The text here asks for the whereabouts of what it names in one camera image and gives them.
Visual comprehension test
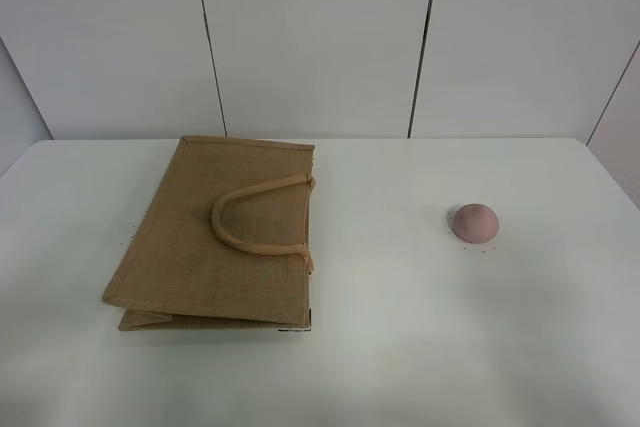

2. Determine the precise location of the pink peach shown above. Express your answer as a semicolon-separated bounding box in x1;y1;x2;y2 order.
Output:
452;204;500;244

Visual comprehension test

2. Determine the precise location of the brown linen tote bag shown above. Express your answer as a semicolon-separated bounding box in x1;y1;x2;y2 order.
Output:
102;136;315;331

